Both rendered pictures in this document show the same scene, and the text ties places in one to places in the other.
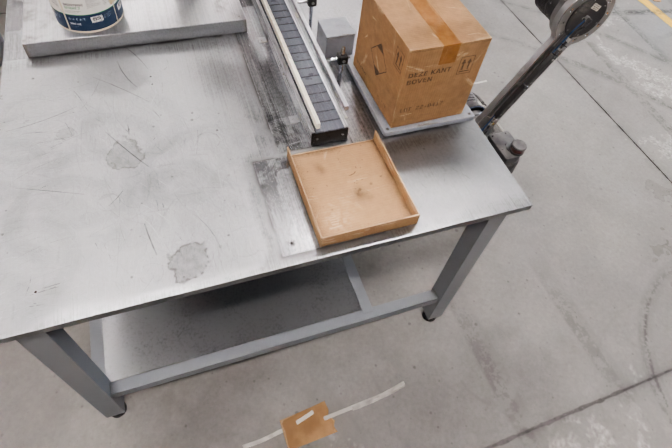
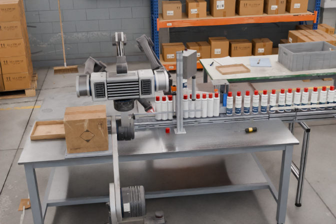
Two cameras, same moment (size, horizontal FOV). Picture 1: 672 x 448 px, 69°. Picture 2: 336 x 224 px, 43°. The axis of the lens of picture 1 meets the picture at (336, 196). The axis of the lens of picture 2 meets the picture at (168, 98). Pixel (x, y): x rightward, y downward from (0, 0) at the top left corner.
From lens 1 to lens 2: 3.88 m
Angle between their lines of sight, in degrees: 83
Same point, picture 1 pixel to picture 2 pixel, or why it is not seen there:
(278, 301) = (64, 180)
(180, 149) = not seen: hidden behind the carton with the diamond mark
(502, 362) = not seen: outside the picture
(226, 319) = (65, 170)
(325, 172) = (61, 128)
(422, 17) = (81, 111)
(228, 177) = not seen: hidden behind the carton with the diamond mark
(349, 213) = (43, 130)
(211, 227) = (54, 113)
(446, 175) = (43, 148)
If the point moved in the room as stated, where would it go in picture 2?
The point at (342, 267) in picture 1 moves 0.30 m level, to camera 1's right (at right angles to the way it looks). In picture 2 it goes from (68, 197) to (48, 219)
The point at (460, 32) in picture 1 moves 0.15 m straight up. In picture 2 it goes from (69, 115) to (67, 96)
